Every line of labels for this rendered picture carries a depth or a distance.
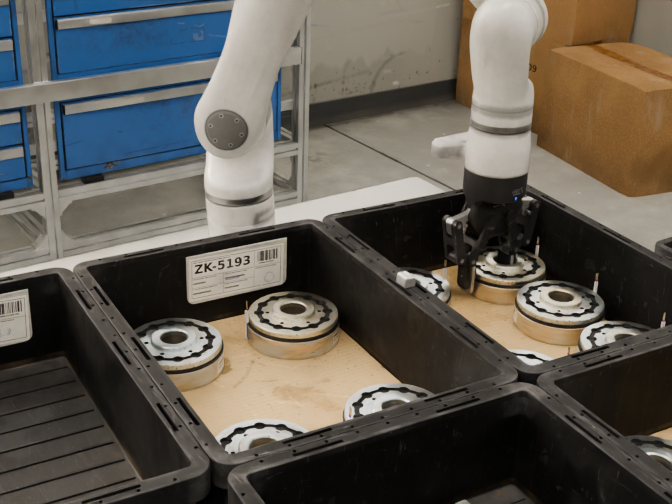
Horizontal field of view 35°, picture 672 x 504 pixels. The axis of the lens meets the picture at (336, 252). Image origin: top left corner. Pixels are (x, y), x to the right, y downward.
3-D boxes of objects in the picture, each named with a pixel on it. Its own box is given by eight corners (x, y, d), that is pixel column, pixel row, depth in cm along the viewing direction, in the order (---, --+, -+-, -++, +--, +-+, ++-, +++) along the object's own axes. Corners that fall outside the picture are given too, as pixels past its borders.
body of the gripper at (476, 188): (490, 178, 120) (483, 253, 124) (545, 164, 124) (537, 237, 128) (448, 158, 125) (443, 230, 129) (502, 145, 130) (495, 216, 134)
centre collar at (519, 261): (532, 266, 132) (533, 262, 131) (503, 275, 129) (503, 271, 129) (505, 252, 135) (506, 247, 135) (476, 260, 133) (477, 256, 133)
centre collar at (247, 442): (229, 443, 97) (229, 437, 96) (279, 430, 99) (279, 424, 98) (250, 473, 93) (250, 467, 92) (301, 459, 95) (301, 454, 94)
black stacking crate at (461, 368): (78, 361, 118) (70, 269, 113) (313, 306, 131) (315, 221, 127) (222, 587, 87) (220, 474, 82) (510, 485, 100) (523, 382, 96)
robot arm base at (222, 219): (203, 294, 153) (193, 188, 145) (259, 276, 157) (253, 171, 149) (233, 323, 146) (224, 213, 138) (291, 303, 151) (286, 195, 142)
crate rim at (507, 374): (69, 284, 114) (67, 263, 113) (315, 234, 127) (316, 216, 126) (219, 495, 83) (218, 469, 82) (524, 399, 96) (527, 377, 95)
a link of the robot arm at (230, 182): (202, 65, 140) (212, 183, 149) (188, 91, 132) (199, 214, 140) (272, 66, 140) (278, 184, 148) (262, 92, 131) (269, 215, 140)
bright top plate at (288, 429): (193, 438, 98) (193, 433, 97) (293, 413, 102) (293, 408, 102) (233, 503, 90) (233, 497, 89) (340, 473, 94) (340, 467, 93)
